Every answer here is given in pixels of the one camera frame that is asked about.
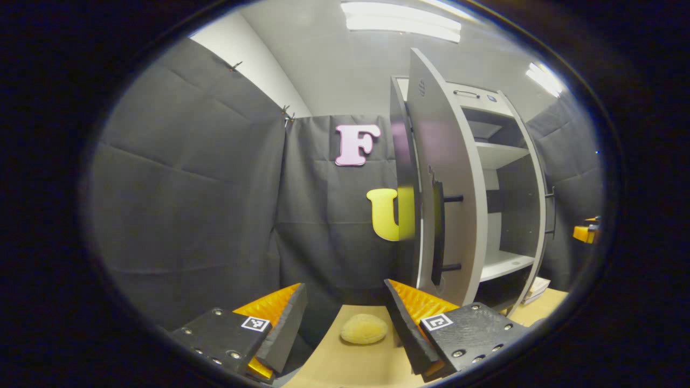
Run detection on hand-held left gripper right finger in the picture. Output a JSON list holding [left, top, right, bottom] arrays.
[[383, 279, 532, 383]]

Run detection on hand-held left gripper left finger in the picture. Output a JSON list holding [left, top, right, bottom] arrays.
[[167, 283, 309, 384]]

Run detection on white cabinet door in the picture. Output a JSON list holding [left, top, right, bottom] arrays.
[[406, 47, 489, 308], [499, 91, 557, 317]]

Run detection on white and grey cabinet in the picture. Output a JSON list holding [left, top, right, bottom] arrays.
[[390, 75, 545, 316]]

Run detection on pale yellow round bun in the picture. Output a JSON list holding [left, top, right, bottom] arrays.
[[340, 314, 389, 345]]

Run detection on white flat box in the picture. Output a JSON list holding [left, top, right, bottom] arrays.
[[522, 276, 552, 306]]

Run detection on black backdrop cloth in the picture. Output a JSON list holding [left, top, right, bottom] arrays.
[[89, 38, 417, 347], [526, 94, 605, 292]]

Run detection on long ceiling light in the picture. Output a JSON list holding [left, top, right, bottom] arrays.
[[341, 1, 463, 44], [526, 62, 564, 98]]

